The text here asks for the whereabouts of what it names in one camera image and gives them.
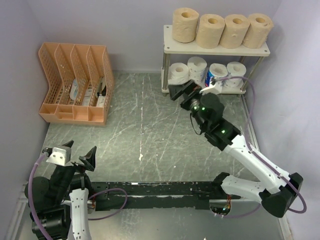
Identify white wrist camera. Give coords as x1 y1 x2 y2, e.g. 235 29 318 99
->
46 145 72 167
199 79 222 95

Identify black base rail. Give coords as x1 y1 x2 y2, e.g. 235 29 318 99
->
91 181 227 211

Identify brown roll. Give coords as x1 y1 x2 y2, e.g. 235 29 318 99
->
242 13 274 49
172 7 199 43
219 14 250 49
195 14 225 49

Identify white patterned paper roll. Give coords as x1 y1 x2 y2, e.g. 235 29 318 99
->
224 61 247 88

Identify brown roll front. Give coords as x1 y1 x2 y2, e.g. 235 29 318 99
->
242 13 274 49

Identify white two-tier shelf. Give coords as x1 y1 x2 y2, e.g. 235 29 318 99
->
161 25 271 96

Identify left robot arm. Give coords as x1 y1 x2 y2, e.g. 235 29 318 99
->
24 140 97 240

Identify black pen in organizer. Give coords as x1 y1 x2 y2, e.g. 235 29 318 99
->
96 77 107 97

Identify white roll front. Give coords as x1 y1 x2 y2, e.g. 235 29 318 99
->
168 62 189 85

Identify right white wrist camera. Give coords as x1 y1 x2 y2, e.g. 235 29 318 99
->
199 79 222 95

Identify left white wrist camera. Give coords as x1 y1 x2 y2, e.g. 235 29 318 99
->
46 145 72 167

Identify blue paper roll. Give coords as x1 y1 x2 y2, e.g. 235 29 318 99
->
204 63 229 87

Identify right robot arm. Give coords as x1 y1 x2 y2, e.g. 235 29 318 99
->
168 81 307 218

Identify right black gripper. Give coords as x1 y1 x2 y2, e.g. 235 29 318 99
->
166 79 206 130

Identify papers in organizer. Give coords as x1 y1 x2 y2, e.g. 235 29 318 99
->
69 79 107 107

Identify peach plastic file organizer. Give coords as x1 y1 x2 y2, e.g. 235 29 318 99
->
38 42 115 126

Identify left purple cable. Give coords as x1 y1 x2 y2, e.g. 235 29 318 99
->
27 152 55 240

